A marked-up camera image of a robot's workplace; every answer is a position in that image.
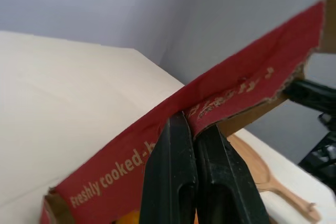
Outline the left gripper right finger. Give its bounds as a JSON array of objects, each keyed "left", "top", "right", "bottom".
[{"left": 193, "top": 123, "right": 270, "bottom": 224}]

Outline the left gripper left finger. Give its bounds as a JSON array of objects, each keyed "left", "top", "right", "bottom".
[{"left": 139, "top": 111, "right": 199, "bottom": 224}]

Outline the red cardboard pizza box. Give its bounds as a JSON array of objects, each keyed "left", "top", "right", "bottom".
[{"left": 39, "top": 0, "right": 336, "bottom": 224}]

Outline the wooden pizza peel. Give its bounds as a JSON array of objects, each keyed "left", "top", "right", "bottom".
[{"left": 227, "top": 133, "right": 322, "bottom": 222}]

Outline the black chair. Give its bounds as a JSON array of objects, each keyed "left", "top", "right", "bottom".
[{"left": 282, "top": 76, "right": 336, "bottom": 194}]

